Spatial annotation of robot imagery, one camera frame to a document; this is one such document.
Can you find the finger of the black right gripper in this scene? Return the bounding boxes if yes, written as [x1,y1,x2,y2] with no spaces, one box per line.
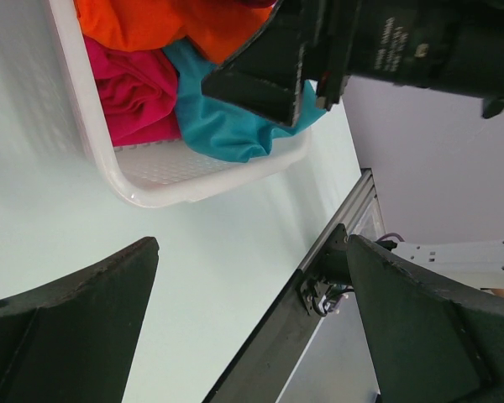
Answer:
[202,1,319,127]

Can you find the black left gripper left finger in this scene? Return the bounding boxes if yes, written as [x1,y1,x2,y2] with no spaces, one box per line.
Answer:
[0,237,159,402]

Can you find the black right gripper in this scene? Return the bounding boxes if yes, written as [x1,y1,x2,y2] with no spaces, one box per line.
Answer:
[302,1,504,119]

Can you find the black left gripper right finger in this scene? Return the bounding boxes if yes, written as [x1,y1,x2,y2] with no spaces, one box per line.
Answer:
[347,235,504,402]

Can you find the orange t-shirt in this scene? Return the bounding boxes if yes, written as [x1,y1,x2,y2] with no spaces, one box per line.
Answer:
[74,0,274,64]

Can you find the red t-shirt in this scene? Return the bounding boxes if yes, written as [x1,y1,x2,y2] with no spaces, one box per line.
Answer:
[84,37,181,147]

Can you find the white plastic laundry basket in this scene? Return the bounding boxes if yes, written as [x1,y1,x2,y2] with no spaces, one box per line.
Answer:
[43,1,312,208]

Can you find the teal t-shirt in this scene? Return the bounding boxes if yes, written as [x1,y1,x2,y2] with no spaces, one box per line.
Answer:
[162,39,325,163]

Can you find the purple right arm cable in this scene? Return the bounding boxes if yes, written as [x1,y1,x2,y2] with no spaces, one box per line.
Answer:
[375,231,406,251]

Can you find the aluminium frame rail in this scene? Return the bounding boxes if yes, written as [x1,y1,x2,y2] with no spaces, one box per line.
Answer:
[297,167,381,278]

